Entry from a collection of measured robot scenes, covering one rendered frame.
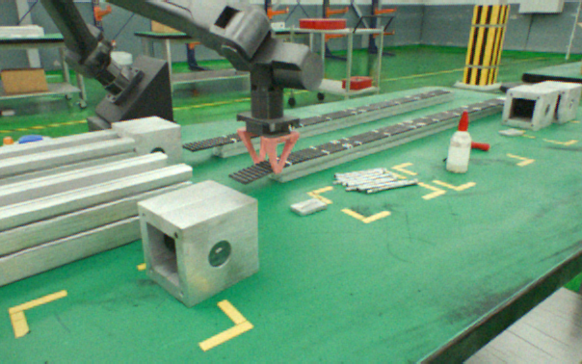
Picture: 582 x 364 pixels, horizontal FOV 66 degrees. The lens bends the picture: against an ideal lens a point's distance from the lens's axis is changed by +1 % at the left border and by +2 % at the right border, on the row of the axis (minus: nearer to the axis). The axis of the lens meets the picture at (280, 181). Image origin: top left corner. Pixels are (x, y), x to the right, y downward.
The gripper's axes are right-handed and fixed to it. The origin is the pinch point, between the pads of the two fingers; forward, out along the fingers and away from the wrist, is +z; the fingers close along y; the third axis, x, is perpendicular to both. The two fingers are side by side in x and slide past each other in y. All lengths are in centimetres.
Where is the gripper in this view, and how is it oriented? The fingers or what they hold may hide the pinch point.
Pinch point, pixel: (268, 165)
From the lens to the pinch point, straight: 79.3
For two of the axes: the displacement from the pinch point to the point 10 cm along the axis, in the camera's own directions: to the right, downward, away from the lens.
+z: 0.0, 9.3, 3.6
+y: 6.6, 2.7, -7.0
